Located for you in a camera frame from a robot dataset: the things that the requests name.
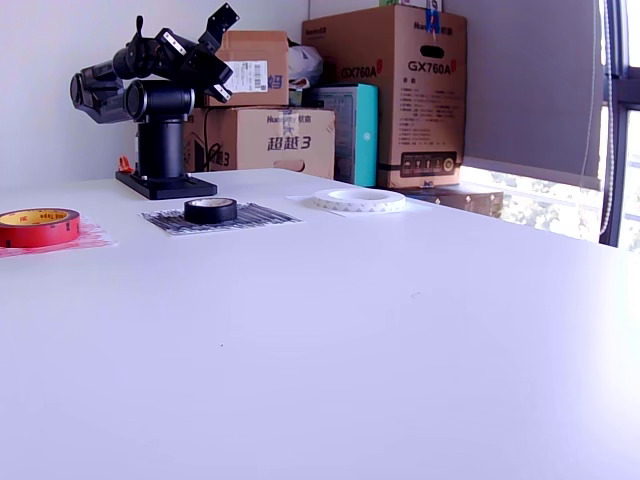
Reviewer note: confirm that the red scribbled paper sheet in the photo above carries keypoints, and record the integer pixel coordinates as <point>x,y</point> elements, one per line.
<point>95,240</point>

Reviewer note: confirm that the black tape roll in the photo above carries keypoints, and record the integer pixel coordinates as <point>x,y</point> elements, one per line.
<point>210,215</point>

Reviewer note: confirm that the brown Huntkey cardboard box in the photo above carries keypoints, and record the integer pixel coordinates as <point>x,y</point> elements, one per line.
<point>280,130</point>

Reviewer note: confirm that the orange table clamp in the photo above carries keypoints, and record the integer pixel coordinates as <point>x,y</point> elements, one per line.
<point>122,162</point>

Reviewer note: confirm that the tall brown GX760A cardboard box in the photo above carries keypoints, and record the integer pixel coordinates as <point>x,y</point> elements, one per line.
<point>430,115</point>

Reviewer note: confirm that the cardboard box with shipping label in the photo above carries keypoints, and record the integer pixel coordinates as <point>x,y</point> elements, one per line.
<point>250,45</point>

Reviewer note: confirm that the white tape roll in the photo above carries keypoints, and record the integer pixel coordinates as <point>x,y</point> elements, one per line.
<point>350,204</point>

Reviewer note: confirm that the teal grey upright box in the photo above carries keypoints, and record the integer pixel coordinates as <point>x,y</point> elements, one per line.
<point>367,130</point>

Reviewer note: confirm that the blue tape strip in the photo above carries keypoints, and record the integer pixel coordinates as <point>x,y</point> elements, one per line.
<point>434,20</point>

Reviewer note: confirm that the black scribbled paper sheet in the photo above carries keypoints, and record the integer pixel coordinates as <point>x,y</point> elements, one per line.
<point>265,217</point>

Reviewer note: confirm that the grey roller blind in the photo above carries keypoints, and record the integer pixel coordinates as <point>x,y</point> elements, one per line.
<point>525,75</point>

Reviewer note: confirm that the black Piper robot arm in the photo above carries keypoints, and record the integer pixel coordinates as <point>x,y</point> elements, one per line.
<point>160,145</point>

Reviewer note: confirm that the white plastic bag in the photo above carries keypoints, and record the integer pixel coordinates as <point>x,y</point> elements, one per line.
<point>305,62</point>

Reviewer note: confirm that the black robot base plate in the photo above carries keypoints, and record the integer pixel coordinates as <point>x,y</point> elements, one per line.
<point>170,189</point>

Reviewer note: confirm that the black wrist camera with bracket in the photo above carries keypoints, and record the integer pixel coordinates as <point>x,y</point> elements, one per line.
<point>220,22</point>

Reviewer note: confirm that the large brown tape roll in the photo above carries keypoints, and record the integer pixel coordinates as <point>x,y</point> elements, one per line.
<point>40,235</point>

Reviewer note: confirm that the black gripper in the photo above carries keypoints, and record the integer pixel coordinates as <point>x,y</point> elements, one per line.
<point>170,42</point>

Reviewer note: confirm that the dark window frame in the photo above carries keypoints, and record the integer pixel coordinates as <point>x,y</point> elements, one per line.
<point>619,175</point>

